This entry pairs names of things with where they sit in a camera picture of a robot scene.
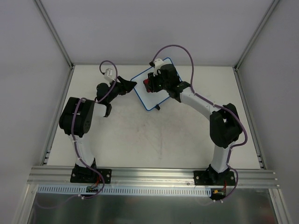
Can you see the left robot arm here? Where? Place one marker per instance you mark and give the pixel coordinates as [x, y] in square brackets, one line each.
[76, 120]

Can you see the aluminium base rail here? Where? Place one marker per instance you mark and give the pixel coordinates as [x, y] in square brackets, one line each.
[153, 177]

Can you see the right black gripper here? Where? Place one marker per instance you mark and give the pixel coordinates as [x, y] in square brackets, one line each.
[152, 81]

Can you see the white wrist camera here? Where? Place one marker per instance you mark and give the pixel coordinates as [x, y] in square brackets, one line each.
[108, 75]
[156, 64]

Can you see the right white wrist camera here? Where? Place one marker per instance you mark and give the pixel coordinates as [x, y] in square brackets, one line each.
[156, 64]

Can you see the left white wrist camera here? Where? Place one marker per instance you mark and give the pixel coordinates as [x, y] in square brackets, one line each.
[108, 75]

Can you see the aluminium frame post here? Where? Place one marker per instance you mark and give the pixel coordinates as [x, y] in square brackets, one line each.
[44, 14]
[257, 32]

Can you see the right aluminium frame post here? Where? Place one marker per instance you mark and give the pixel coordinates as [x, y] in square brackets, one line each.
[257, 32]

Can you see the black mounting plate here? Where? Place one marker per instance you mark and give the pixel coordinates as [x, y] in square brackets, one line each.
[85, 175]
[205, 179]

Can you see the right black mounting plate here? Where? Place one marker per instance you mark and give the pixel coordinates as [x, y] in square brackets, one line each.
[205, 179]

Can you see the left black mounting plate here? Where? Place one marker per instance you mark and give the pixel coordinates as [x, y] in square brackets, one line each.
[85, 175]

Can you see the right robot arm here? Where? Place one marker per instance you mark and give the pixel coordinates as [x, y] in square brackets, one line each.
[224, 123]

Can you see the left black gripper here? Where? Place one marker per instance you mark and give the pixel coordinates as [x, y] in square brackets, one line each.
[120, 85]

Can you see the white slotted cable duct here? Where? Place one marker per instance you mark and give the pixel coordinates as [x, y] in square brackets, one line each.
[125, 190]

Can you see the red bone-shaped eraser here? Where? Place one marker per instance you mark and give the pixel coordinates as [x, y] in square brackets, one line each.
[146, 84]

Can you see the left aluminium frame post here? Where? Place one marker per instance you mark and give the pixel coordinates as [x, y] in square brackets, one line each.
[44, 14]

